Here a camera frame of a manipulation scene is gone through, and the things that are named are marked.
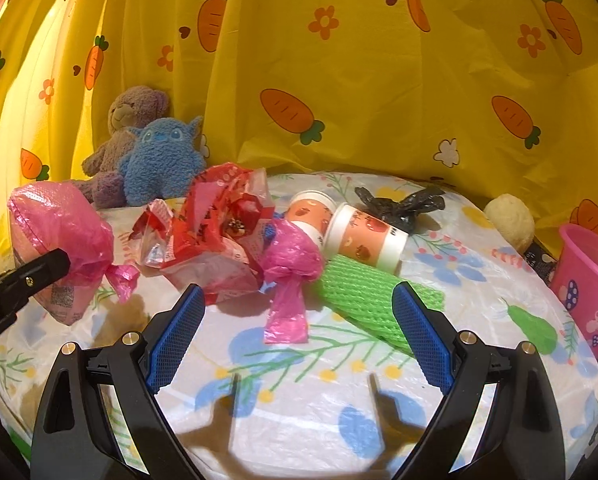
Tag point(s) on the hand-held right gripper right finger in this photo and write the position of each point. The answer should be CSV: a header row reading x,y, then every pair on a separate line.
x,y
421,335

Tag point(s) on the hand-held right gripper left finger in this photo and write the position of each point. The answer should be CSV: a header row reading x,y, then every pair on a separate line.
x,y
176,335

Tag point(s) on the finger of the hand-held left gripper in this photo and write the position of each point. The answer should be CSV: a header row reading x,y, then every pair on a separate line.
x,y
34,272

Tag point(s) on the large pink plastic bag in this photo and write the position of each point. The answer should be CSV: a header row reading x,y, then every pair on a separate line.
x,y
54,220

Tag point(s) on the green foam net sleeve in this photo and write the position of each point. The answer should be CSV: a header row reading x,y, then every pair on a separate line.
x,y
354,290

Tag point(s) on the red plastic bag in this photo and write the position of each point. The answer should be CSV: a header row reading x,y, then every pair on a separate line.
x,y
214,260

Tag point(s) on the orange apple print paper cup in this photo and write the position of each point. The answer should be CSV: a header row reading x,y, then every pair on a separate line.
x,y
306,210
364,240

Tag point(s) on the black plastic bag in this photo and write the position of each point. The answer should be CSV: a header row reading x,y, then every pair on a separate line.
x,y
404,210

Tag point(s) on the small pink plastic bag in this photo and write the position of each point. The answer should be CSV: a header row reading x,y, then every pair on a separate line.
x,y
289,255

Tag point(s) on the pink plastic bucket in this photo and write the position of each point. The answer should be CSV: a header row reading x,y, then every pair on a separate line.
x,y
586,280

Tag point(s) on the floral plastic tablecloth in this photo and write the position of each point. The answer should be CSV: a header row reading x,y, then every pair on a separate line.
x,y
304,410

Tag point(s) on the cream plush ball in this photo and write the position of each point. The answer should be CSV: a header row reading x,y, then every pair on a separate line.
x,y
511,220

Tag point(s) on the blue plush toy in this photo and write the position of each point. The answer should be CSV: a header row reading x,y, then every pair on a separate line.
x,y
161,160

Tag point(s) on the brown teddy bear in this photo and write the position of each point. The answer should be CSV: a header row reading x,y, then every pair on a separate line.
x,y
129,110

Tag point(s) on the yellow carrot print curtain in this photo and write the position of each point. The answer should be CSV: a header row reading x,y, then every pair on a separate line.
x,y
354,60

